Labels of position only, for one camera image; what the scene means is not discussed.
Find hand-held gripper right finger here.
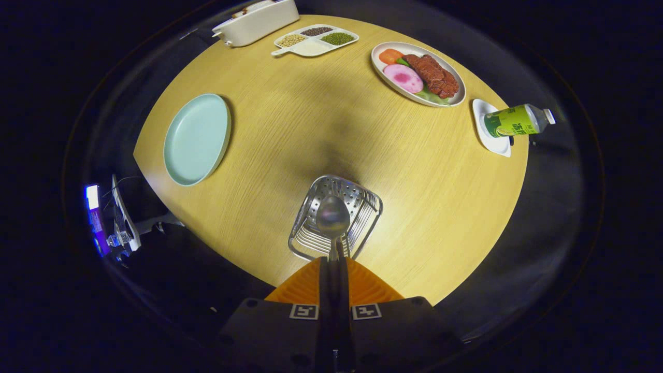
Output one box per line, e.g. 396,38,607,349
339,256,464,373

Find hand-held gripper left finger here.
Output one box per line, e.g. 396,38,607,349
218,256,333,373

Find steel spoon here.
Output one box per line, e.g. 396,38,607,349
316,195,351,265

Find perforated steel drain basket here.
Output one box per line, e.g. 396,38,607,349
288,175,384,261

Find pale teal round plate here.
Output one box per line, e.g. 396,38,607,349
163,93,232,187

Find white square coaster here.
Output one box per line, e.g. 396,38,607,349
472,99,512,158

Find green lettuce leaf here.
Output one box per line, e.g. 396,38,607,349
396,56,452,106

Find white flat device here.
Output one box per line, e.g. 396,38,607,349
111,175,142,252

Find pink ham slice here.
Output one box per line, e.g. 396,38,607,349
383,63,424,95

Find brown meat piece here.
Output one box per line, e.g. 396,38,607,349
401,54,460,99

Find green label drink bottle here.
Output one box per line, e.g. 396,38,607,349
484,104,556,138

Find lit screen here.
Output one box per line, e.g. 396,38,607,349
84,184,110,258

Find white compartment tray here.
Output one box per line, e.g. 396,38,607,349
271,24,359,58

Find green mung beans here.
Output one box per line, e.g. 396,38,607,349
320,32,356,46

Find white oval food plate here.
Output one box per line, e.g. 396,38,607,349
371,41,467,108

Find cream white toaster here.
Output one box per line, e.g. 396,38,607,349
212,0,300,48

